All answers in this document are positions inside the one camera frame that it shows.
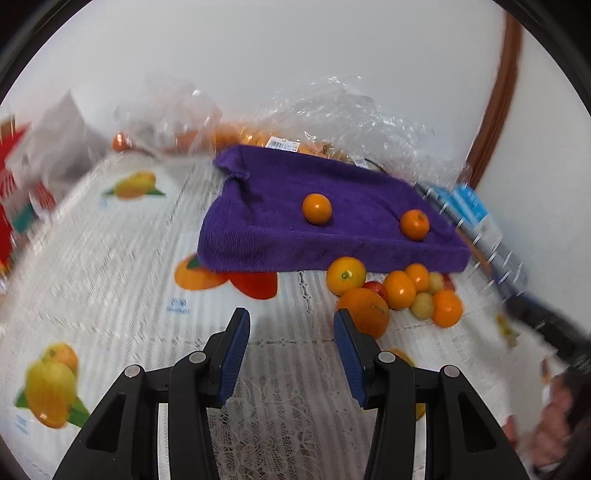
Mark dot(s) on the small orange mandarin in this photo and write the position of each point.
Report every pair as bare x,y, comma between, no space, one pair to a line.
317,208
399,290
447,308
414,225
418,276

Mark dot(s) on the pale green fruit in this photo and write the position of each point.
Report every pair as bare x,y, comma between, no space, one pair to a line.
435,282
422,305

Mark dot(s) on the fruit print tablecloth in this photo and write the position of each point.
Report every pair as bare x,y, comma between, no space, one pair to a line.
115,286

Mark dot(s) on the purple cloth-lined tray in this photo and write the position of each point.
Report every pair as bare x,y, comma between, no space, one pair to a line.
268,207

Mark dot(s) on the blue white tissue pack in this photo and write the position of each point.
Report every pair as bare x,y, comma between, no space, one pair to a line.
475,207

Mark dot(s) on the small red fruit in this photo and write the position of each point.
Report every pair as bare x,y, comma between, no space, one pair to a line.
376,288

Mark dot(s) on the bagged pile of oranges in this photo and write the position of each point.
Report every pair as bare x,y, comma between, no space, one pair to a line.
251,137

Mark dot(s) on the large crinkled clear plastic bag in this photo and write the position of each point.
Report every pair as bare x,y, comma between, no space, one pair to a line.
351,115

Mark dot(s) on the red paper bag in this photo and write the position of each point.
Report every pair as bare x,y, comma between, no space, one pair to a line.
9,184

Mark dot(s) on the brown wooden door frame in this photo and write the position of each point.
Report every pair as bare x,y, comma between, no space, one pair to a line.
496,101

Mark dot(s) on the white plastic bag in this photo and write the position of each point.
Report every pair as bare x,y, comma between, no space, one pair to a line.
64,138

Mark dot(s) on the yellow-orange mandarin with stem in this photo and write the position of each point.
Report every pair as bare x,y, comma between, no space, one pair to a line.
346,276

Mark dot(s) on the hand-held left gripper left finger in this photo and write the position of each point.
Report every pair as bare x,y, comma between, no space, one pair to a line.
235,353

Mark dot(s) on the large orange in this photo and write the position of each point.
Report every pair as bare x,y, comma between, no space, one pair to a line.
367,314

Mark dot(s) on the person's right hand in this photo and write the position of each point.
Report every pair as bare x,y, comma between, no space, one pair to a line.
549,424

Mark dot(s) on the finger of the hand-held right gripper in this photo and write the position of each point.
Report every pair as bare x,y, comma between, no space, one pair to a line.
535,318

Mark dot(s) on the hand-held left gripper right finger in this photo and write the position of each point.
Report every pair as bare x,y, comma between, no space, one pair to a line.
348,362

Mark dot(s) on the grey checked cloth bag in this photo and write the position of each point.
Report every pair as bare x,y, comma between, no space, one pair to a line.
505,270

